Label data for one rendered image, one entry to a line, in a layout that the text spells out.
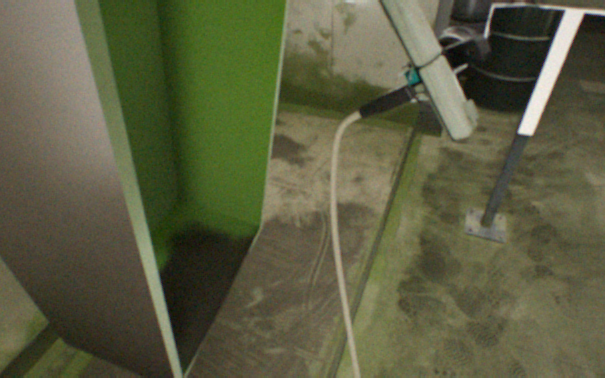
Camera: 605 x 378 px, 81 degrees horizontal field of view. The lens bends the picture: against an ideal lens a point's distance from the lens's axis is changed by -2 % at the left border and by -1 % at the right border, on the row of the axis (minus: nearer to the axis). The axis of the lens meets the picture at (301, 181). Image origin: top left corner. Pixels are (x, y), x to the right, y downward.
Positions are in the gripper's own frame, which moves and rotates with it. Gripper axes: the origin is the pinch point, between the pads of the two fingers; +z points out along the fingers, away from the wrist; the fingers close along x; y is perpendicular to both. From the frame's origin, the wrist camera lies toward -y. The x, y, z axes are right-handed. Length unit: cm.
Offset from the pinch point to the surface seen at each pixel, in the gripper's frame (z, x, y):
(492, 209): -96, -92, 47
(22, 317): 74, -9, 146
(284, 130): -110, -13, 172
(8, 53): 54, 28, 6
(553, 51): -94, -25, 0
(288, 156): -86, -26, 154
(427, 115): -165, -53, 96
